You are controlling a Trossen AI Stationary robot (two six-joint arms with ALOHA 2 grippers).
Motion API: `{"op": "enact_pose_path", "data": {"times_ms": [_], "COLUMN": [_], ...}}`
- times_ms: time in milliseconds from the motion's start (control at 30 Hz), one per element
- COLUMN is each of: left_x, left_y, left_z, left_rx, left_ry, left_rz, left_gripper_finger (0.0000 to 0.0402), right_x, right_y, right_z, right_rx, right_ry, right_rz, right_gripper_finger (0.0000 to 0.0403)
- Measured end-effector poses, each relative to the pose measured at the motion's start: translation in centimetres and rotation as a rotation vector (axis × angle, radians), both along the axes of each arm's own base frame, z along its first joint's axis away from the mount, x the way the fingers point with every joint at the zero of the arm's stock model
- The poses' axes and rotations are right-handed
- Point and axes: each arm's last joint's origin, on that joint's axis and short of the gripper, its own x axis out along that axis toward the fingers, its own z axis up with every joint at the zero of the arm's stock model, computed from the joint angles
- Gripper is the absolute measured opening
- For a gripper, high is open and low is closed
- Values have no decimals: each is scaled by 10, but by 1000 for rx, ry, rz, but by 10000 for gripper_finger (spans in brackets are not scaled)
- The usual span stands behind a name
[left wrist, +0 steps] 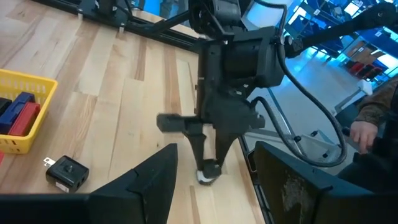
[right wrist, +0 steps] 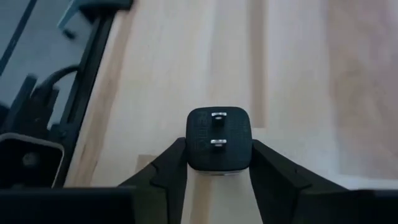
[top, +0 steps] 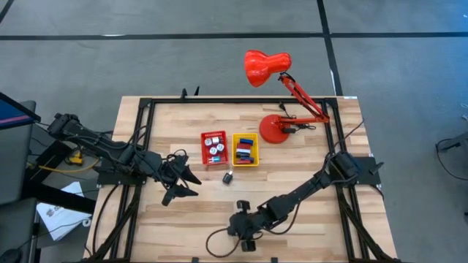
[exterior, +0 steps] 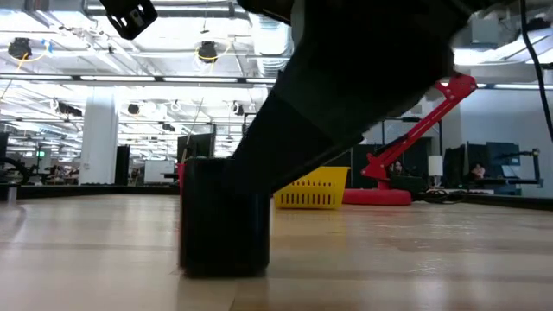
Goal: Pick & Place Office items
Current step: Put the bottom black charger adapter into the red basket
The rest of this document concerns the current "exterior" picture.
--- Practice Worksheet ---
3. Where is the white board panel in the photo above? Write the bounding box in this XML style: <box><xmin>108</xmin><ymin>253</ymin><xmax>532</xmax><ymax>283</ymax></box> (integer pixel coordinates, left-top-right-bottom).
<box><xmin>143</xmin><ymin>160</ymin><xmax>176</xmax><ymax>185</ymax></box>

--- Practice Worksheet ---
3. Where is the black partition panel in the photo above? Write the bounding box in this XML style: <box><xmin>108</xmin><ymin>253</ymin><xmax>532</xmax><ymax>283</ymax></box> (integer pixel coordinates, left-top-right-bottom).
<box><xmin>340</xmin><ymin>142</ymin><xmax>433</xmax><ymax>191</ymax></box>

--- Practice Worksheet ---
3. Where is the black tall cabinet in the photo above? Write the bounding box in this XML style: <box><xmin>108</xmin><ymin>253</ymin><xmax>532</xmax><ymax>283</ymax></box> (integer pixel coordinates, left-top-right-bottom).
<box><xmin>114</xmin><ymin>145</ymin><xmax>130</xmax><ymax>186</ymax></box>

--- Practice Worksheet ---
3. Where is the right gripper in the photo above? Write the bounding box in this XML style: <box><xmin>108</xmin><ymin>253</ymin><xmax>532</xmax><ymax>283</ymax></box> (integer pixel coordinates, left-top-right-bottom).
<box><xmin>227</xmin><ymin>0</ymin><xmax>476</xmax><ymax>194</ymax></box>

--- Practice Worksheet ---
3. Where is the yellow plastic basket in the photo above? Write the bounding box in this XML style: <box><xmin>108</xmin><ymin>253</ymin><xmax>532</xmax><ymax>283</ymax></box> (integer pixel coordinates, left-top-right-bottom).
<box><xmin>273</xmin><ymin>166</ymin><xmax>352</xmax><ymax>211</ymax></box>

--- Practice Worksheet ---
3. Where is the red desk lamp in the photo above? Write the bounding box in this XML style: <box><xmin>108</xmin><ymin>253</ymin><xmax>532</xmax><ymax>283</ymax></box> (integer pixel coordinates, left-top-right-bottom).
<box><xmin>343</xmin><ymin>72</ymin><xmax>479</xmax><ymax>206</ymax></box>

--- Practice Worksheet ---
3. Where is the dark desk monitor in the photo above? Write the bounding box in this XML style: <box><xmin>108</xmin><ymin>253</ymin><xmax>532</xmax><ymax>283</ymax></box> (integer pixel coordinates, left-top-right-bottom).
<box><xmin>444</xmin><ymin>144</ymin><xmax>487</xmax><ymax>185</ymax></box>

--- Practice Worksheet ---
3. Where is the black computer monitor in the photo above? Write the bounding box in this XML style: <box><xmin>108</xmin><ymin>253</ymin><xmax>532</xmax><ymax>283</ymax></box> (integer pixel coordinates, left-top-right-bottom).
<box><xmin>176</xmin><ymin>132</ymin><xmax>216</xmax><ymax>161</ymax></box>

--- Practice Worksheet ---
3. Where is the black cube charger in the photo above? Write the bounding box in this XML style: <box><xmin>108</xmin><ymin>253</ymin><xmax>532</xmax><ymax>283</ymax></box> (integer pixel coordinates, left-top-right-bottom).
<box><xmin>179</xmin><ymin>157</ymin><xmax>272</xmax><ymax>277</ymax></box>

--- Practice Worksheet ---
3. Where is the black ceiling device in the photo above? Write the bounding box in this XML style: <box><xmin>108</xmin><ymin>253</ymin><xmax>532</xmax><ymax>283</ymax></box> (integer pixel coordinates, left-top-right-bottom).
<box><xmin>7</xmin><ymin>37</ymin><xmax>34</xmax><ymax>60</ymax></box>
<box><xmin>197</xmin><ymin>41</ymin><xmax>219</xmax><ymax>64</ymax></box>

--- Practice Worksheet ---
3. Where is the black aluminium rig frame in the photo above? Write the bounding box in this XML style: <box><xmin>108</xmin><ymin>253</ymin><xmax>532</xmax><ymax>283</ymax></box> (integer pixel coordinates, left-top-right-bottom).
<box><xmin>0</xmin><ymin>183</ymin><xmax>553</xmax><ymax>213</ymax></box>

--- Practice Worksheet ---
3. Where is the silver ceiling duct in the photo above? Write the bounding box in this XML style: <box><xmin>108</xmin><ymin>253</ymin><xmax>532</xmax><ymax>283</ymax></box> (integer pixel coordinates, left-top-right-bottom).
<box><xmin>248</xmin><ymin>12</ymin><xmax>295</xmax><ymax>79</ymax></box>

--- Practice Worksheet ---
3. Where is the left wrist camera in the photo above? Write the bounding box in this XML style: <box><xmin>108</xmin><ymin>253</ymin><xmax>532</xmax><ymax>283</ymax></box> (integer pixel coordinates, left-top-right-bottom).
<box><xmin>99</xmin><ymin>0</ymin><xmax>159</xmax><ymax>41</ymax></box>

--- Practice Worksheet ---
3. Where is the black lamp cable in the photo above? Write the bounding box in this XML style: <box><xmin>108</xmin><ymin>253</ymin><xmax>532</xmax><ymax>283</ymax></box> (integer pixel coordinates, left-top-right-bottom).
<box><xmin>414</xmin><ymin>187</ymin><xmax>472</xmax><ymax>205</ymax></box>

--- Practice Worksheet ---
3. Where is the white pillar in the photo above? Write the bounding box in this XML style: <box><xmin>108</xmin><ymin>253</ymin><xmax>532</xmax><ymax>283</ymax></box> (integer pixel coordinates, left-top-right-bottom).
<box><xmin>79</xmin><ymin>88</ymin><xmax>118</xmax><ymax>186</ymax></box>

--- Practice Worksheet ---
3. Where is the white lamp shade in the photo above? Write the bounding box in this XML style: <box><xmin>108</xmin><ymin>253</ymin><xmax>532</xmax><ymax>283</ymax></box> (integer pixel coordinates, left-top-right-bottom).
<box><xmin>428</xmin><ymin>155</ymin><xmax>444</xmax><ymax>177</ymax></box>

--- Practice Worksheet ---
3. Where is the black stand frame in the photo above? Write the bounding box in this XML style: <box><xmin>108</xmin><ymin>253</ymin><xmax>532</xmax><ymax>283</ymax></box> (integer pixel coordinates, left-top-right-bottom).
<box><xmin>381</xmin><ymin>116</ymin><xmax>444</xmax><ymax>146</ymax></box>

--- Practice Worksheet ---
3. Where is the blue panel screen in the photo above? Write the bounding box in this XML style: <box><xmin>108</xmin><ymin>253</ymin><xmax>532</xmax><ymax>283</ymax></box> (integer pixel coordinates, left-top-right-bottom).
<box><xmin>486</xmin><ymin>141</ymin><xmax>522</xmax><ymax>195</ymax></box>

